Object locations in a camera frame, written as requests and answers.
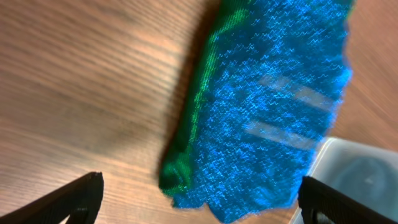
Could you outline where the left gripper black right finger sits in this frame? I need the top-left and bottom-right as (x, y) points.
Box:
(298, 176), (397, 224)

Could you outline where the blue green sequin cloth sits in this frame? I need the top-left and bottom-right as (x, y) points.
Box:
(159, 0), (353, 223)

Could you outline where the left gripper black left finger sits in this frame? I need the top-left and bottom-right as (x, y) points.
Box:
(1, 172), (104, 224)

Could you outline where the clear plastic storage bin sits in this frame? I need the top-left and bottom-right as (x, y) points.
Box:
(290, 138), (397, 224)

